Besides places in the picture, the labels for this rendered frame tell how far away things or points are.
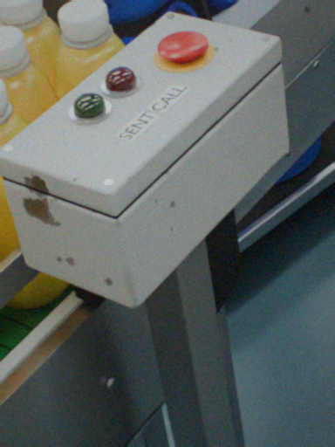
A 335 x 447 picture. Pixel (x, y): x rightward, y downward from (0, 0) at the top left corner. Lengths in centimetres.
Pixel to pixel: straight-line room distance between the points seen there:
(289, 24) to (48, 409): 55
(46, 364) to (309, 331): 129
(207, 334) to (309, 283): 134
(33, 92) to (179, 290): 19
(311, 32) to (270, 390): 90
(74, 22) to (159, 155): 21
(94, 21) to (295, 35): 43
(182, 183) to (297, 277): 151
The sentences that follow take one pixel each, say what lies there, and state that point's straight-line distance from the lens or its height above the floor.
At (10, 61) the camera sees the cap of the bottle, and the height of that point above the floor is 108.
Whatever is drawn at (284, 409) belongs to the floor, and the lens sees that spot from 204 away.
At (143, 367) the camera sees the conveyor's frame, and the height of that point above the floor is 79.
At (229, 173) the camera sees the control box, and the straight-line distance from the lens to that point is 82.
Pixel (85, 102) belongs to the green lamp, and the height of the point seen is 111.
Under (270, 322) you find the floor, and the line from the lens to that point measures 219.
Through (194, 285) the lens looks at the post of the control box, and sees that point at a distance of 89.
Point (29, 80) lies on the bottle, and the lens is 92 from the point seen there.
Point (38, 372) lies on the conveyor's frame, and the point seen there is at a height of 89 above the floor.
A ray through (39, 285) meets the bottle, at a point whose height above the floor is 92.
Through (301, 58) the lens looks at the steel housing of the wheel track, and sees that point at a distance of 131.
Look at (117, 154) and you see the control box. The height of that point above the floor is 110.
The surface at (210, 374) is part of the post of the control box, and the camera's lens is 96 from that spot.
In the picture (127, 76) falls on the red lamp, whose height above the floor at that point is 111.
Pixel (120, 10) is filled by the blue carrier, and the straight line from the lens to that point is 116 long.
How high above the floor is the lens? 152
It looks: 39 degrees down
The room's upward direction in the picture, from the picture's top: 10 degrees counter-clockwise
